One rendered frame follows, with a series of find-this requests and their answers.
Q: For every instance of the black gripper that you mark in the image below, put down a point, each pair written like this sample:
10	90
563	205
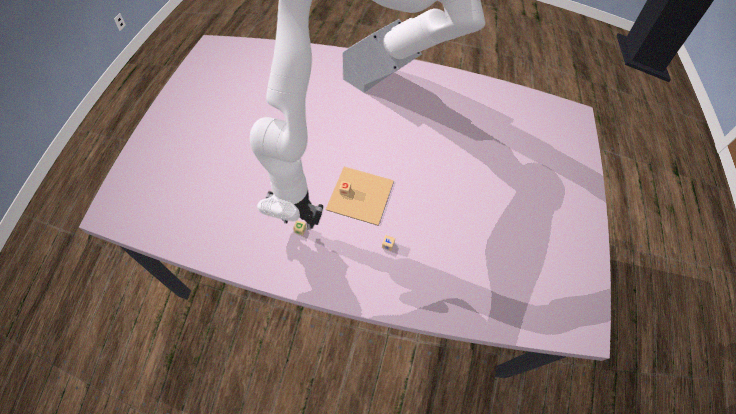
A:
314	218

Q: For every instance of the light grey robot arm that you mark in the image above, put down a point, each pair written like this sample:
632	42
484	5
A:
289	78

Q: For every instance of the beige letter block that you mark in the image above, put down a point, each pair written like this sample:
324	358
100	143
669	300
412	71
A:
299	227
388	242
345	188

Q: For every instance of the tan flat mat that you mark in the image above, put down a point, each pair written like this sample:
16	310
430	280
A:
367	198

